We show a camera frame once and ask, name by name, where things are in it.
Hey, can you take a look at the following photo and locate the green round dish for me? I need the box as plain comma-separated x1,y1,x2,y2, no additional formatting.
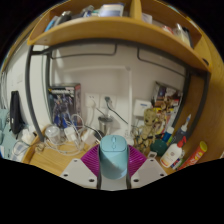
149,139,169,157

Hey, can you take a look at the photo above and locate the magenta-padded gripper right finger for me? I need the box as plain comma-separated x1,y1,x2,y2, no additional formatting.
125,143,168,190

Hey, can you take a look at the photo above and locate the light blue computer mouse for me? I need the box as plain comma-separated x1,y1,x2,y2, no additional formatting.
99,134,130,180

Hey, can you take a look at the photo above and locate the white power strip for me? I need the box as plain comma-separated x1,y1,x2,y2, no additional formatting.
81,129,104,144

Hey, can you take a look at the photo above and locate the white cable tangle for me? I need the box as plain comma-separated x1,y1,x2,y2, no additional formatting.
34,113,101,156

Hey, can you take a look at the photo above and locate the white charger block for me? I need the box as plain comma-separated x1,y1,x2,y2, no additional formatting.
63,125,78,143

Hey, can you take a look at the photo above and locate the steel cup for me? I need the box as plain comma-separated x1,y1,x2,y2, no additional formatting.
98,115,114,136

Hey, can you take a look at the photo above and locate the light blue checked blanket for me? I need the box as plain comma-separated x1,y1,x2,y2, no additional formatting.
0,109,21,159

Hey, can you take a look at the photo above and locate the clear plastic jar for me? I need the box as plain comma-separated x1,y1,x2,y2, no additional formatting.
44,125,62,144

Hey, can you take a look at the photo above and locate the dark spray bottle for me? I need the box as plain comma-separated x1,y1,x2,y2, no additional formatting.
173,113,193,144

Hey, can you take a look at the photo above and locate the white wall box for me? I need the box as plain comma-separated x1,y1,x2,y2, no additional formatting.
133,99,153,117

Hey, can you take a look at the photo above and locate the black metal desk frame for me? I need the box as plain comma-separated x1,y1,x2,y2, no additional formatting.
24,39,211,141

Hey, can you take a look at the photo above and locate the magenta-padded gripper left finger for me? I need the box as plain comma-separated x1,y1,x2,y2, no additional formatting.
59,143,103,190

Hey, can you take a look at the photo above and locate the white lotion pump bottle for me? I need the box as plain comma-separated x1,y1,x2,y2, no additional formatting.
159,135,188,168

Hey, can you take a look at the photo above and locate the black hanging bag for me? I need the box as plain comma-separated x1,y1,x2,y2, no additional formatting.
9,90,26,136

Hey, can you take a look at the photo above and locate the crumpled white plastic bag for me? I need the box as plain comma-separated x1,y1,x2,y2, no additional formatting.
19,128,36,144

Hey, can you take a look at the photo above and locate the small white square clock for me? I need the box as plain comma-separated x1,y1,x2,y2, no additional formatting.
146,151,158,161

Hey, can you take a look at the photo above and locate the brown tree creature figure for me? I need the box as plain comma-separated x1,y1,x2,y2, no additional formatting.
134,107,168,154

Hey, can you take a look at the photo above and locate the white wall socket plate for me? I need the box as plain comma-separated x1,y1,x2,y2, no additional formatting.
84,92,100,108
99,93,118,109

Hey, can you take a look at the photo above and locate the red yellow snack can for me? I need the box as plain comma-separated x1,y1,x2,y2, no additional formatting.
178,140,208,171

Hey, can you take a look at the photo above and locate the blue tube white cap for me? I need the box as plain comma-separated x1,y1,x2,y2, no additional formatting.
162,124,175,143

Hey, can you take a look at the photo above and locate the wooden shelf unit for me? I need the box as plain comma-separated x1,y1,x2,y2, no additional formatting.
26,0,213,73

